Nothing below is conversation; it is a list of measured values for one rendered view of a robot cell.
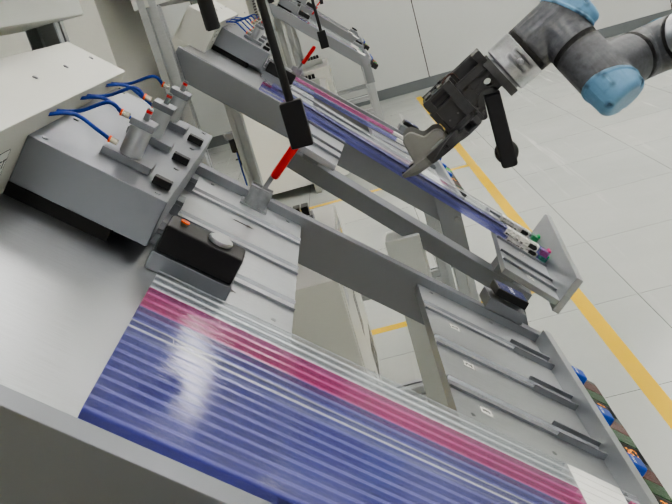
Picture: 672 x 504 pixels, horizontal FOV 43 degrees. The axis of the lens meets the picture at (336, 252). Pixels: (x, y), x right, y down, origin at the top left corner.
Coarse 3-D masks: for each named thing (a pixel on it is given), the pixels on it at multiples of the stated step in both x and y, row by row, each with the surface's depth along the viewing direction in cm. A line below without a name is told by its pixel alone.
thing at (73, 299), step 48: (192, 192) 105; (0, 240) 68; (48, 240) 73; (96, 240) 78; (240, 240) 97; (288, 240) 107; (0, 288) 62; (48, 288) 65; (96, 288) 69; (144, 288) 74; (240, 288) 84; (288, 288) 91; (0, 336) 56; (48, 336) 59; (96, 336) 62; (48, 384) 54
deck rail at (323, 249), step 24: (240, 192) 114; (288, 216) 115; (312, 240) 116; (336, 240) 116; (312, 264) 117; (336, 264) 117; (360, 264) 117; (384, 264) 117; (360, 288) 118; (384, 288) 118; (408, 288) 119; (432, 288) 119; (408, 312) 120; (480, 312) 120; (528, 336) 121
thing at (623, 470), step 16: (544, 336) 119; (544, 352) 117; (560, 352) 114; (560, 368) 110; (560, 384) 108; (576, 384) 105; (576, 400) 103; (592, 400) 101; (592, 416) 98; (592, 432) 96; (608, 432) 93; (608, 448) 92; (608, 464) 90; (624, 464) 88; (624, 480) 86; (640, 480) 85; (640, 496) 83
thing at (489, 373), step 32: (416, 288) 118; (448, 320) 110; (480, 320) 117; (448, 352) 98; (480, 352) 104; (512, 352) 111; (448, 384) 89; (480, 384) 94; (512, 384) 99; (544, 384) 103; (480, 416) 85; (512, 416) 90; (544, 416) 95; (576, 416) 100; (544, 448) 86; (576, 448) 91; (608, 480) 87
